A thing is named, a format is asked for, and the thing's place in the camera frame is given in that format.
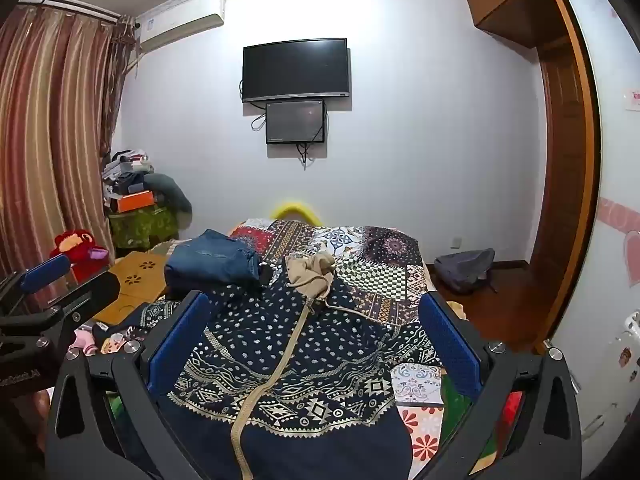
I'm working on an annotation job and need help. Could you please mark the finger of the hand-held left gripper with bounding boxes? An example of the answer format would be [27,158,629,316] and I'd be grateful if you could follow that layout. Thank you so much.
[30,272,122,358]
[0,254,71,313]

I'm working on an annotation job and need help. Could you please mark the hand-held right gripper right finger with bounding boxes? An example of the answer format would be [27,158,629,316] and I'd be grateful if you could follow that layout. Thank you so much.
[417,290,583,480]

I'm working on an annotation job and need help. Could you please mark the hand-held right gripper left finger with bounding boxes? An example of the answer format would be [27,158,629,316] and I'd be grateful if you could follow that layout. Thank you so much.
[45,290,241,480]

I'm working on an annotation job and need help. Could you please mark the beige fabric cord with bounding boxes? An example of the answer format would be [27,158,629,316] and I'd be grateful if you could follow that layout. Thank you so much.
[230,290,403,480]

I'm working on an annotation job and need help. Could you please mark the navy patterned garment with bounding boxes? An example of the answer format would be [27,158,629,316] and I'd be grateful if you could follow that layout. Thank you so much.
[137,272,441,480]

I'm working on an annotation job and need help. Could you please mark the red plush toy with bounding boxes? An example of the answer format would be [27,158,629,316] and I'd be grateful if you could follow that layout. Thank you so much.
[50,230,109,283]

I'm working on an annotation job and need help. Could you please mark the wooden folding table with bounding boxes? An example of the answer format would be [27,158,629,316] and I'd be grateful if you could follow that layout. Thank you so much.
[92,251,169,326]

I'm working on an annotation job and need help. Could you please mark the grey backpack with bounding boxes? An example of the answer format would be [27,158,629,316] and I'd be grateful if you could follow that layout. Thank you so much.
[434,248,497,295]

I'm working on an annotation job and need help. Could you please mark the green patterned cloth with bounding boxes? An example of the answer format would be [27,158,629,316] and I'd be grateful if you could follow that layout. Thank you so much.
[109,206,180,251]

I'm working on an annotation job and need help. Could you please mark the folded blue jeans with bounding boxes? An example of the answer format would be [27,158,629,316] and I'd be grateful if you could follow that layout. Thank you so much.
[164,229,265,297]

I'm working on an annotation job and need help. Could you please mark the orange box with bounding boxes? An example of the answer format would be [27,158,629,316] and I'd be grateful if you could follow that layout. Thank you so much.
[117,190,156,213]

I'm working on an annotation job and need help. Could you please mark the patchwork bedspread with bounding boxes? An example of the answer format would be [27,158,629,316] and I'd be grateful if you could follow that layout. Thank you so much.
[135,217,471,480]

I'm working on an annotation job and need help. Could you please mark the grey-green plush pillow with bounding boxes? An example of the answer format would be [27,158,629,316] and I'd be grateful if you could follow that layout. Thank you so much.
[145,172,194,214]

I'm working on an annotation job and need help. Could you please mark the striped brown curtain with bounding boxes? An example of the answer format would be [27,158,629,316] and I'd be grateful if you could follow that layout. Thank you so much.
[0,2,140,283]

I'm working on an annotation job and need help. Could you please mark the beige crumpled cloth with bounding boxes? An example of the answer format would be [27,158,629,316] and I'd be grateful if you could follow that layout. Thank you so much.
[284,251,337,306]

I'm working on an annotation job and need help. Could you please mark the pink heart sticker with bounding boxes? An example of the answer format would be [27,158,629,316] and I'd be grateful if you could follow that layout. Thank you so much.
[620,230,640,275]

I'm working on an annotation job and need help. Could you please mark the wooden door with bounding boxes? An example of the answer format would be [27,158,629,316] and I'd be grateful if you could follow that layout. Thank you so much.
[529,35,601,356]

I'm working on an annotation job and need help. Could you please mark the small black monitor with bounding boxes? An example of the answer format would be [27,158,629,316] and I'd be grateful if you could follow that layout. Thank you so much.
[265,99,327,145]

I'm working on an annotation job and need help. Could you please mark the white wardrobe door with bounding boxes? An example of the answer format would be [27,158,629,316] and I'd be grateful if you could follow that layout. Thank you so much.
[550,0,640,461]

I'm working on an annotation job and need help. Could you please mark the white air conditioner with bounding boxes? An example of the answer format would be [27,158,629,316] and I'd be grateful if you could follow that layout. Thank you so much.
[132,0,226,54]

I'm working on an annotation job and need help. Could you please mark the large black television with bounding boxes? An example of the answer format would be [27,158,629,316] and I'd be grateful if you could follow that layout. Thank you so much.
[242,37,350,104]

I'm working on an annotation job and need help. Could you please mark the yellow foam ring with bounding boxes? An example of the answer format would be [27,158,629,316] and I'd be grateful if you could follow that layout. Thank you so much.
[270,201,323,226]

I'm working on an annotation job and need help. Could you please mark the white curtain rail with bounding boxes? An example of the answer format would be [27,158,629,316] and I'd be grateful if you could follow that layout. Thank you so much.
[20,0,137,27]

